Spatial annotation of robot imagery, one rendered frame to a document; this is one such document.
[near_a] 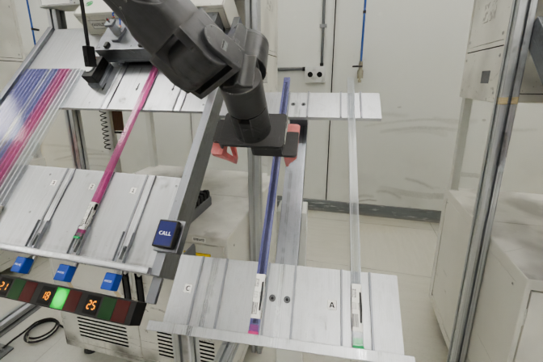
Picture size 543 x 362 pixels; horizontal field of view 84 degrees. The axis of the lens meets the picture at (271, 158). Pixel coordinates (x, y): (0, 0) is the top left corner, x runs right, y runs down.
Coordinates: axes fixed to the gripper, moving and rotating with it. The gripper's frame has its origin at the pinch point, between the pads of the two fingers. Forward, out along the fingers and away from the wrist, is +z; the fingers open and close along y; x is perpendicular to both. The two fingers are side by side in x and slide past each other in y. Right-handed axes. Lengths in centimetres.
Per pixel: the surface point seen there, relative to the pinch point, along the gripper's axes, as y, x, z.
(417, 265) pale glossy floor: -70, -24, 148
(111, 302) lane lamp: 26.8, 25.5, 12.7
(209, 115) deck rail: 16.0, -15.7, 6.6
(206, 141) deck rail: 16.1, -10.0, 9.2
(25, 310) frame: 86, 29, 57
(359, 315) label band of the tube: -17.1, 23.3, 1.7
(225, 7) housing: 17, -47, -2
